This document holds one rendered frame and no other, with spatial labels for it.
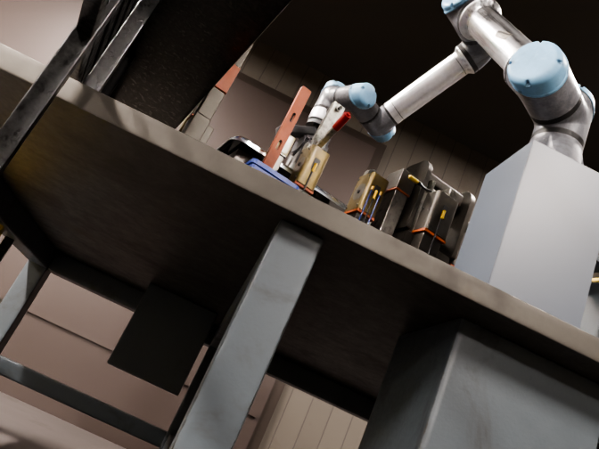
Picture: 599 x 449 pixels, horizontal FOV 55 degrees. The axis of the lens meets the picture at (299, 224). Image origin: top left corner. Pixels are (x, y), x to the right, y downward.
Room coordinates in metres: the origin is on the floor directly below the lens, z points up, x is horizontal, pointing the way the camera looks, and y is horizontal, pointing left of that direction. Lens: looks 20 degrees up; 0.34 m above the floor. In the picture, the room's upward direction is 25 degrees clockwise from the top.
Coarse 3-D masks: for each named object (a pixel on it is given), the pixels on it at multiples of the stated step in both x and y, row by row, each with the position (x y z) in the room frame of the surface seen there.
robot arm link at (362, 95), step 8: (344, 88) 1.44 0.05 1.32; (352, 88) 1.42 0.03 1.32; (360, 88) 1.40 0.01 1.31; (368, 88) 1.40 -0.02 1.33; (336, 96) 1.47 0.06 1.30; (344, 96) 1.44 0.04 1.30; (352, 96) 1.42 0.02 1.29; (360, 96) 1.40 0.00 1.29; (368, 96) 1.41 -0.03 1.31; (344, 104) 1.46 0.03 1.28; (352, 104) 1.44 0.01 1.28; (360, 104) 1.42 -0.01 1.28; (368, 104) 1.43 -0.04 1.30; (376, 104) 1.47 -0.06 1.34; (352, 112) 1.48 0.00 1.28; (360, 112) 1.47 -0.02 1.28; (368, 112) 1.46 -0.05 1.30; (376, 112) 1.47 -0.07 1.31; (360, 120) 1.50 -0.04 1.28; (368, 120) 1.49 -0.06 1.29
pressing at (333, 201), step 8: (240, 136) 1.37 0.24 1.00; (224, 144) 1.45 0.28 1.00; (232, 144) 1.43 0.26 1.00; (240, 144) 1.41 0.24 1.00; (248, 144) 1.37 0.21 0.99; (224, 152) 1.51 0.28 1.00; (232, 152) 1.48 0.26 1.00; (248, 152) 1.44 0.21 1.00; (256, 152) 1.42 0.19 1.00; (264, 152) 1.39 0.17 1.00; (280, 168) 1.44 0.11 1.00; (288, 168) 1.41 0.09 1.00; (288, 176) 1.47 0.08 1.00; (320, 192) 1.45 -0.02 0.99; (328, 200) 1.50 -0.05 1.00; (336, 200) 1.47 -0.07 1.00; (344, 208) 1.48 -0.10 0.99
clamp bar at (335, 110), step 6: (336, 102) 1.36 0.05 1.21; (330, 108) 1.37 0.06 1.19; (336, 108) 1.35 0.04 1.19; (342, 108) 1.37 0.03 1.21; (330, 114) 1.36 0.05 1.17; (336, 114) 1.37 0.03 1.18; (324, 120) 1.36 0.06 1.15; (330, 120) 1.37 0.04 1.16; (336, 120) 1.37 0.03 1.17; (324, 126) 1.37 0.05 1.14; (330, 126) 1.37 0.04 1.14; (318, 132) 1.37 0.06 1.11; (324, 132) 1.37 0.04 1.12; (312, 138) 1.39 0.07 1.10; (318, 138) 1.37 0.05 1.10; (324, 144) 1.38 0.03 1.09
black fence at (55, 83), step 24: (96, 0) 0.64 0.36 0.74; (120, 0) 0.74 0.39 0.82; (96, 24) 0.71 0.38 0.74; (120, 24) 1.04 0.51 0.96; (72, 48) 0.74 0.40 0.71; (96, 48) 0.96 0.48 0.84; (48, 72) 0.73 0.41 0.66; (72, 72) 0.87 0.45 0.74; (24, 96) 0.73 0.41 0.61; (48, 96) 0.74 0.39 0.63; (24, 120) 0.74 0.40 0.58; (0, 144) 0.74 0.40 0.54; (0, 168) 0.74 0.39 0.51
